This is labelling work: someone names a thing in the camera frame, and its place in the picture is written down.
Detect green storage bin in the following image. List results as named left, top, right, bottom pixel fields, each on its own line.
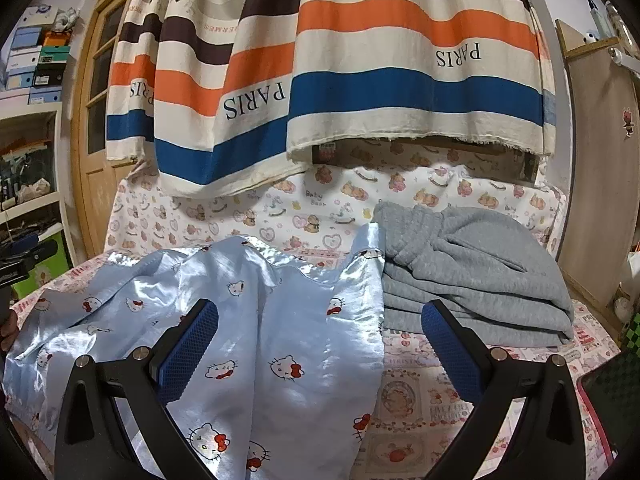
left=12, top=233, right=70, bottom=300

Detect striped Paris curtain cloth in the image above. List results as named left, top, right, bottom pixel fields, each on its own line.
left=105, top=0, right=555, bottom=197

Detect grey folded sweatpants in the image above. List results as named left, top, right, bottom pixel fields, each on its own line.
left=373, top=202, right=574, bottom=348

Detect bear print white sheet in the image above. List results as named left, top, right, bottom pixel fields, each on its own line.
left=104, top=139, right=566, bottom=261

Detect light blue satin kitty pants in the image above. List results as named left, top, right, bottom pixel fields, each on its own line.
left=2, top=224, right=384, bottom=479

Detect pink print bed sheet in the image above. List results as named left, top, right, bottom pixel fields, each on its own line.
left=12, top=252, right=620, bottom=479

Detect green checkered box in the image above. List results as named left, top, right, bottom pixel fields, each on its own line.
left=577, top=313, right=639, bottom=467

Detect stacked shoe boxes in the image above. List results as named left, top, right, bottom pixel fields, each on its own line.
left=1, top=4, right=78, bottom=106

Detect white storage shelf unit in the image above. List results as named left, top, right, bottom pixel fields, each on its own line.
left=1, top=103, right=85, bottom=269

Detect wooden glass-pane door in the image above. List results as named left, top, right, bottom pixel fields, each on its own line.
left=70, top=0, right=132, bottom=258

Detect wooden side cabinet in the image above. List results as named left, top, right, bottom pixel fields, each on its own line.
left=555, top=20, right=639, bottom=316

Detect person's left hand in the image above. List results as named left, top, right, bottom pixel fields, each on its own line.
left=1, top=309, right=20, bottom=352

